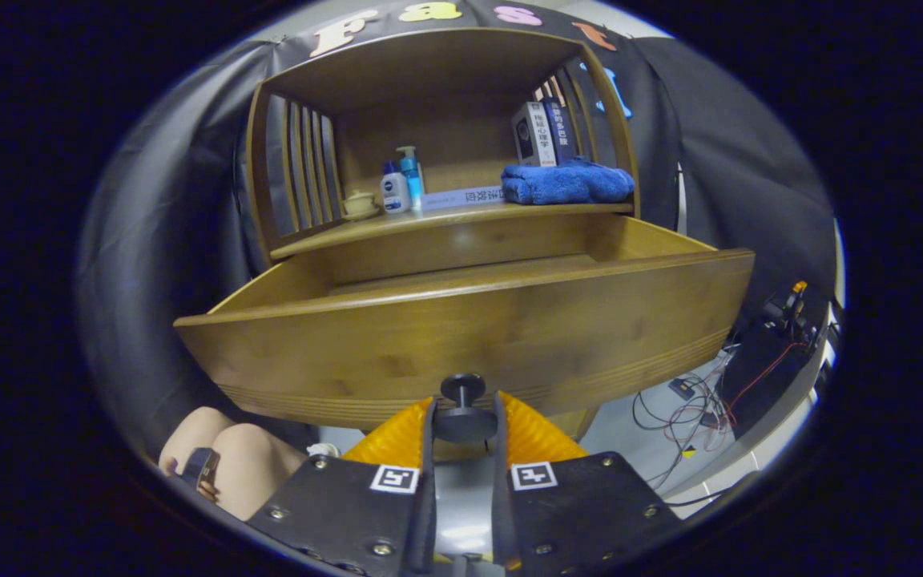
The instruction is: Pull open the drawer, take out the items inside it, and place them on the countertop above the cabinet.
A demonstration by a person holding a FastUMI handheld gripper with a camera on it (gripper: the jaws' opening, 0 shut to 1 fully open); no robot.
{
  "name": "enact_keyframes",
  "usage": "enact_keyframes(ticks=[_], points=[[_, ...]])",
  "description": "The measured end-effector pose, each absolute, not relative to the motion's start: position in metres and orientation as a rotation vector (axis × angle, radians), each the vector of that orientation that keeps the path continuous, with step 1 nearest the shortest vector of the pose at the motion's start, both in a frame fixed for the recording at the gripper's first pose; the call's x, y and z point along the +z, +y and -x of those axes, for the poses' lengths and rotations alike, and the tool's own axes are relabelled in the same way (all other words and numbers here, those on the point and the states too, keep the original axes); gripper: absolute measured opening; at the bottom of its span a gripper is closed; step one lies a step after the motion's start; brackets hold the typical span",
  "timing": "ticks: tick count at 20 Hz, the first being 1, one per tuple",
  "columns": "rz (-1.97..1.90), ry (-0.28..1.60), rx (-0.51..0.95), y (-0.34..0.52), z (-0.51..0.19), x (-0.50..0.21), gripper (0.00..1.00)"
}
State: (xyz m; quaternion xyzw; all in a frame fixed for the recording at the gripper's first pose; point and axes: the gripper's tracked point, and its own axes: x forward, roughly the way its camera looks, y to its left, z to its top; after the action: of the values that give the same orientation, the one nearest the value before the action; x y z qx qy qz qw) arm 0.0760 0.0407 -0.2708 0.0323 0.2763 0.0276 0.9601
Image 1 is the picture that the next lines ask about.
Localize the wooden cabinet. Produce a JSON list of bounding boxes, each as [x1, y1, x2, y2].
[[245, 28, 640, 442]]

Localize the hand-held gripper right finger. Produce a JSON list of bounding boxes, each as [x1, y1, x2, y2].
[[492, 391, 683, 574]]

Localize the upright dark blue book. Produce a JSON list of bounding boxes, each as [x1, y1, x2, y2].
[[542, 97, 578, 165]]

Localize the wooden countertop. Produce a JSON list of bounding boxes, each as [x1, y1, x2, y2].
[[269, 200, 635, 259]]

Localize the blue folded towel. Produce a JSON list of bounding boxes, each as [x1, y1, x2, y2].
[[501, 157, 635, 206]]

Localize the wooden drawer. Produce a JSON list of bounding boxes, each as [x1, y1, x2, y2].
[[173, 212, 756, 434]]

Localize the flat grey book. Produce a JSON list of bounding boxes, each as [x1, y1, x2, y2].
[[421, 186, 504, 212]]

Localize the upright grey white book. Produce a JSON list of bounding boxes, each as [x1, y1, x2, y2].
[[510, 102, 558, 167]]

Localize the black backdrop cloth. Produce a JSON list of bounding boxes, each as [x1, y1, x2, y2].
[[77, 0, 835, 458]]

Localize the tangled floor cables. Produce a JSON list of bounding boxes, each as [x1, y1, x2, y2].
[[632, 345, 799, 490]]

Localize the white bottle blue cap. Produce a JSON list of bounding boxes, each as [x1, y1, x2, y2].
[[381, 161, 411, 215]]

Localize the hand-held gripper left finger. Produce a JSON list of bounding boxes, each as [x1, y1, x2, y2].
[[247, 397, 438, 576]]

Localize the black wristwatch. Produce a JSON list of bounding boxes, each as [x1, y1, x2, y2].
[[181, 447, 220, 490]]

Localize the cream lidded teacup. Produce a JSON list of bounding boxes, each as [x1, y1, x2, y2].
[[341, 189, 381, 221]]

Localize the black drawer knob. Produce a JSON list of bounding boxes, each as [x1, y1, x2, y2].
[[433, 373, 498, 444]]

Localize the blue pump bottle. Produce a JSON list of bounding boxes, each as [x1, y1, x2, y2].
[[397, 145, 425, 211]]

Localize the person's bare leg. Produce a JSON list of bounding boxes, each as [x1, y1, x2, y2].
[[159, 406, 308, 522]]

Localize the orange black tool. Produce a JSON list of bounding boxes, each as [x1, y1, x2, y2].
[[762, 280, 819, 337]]

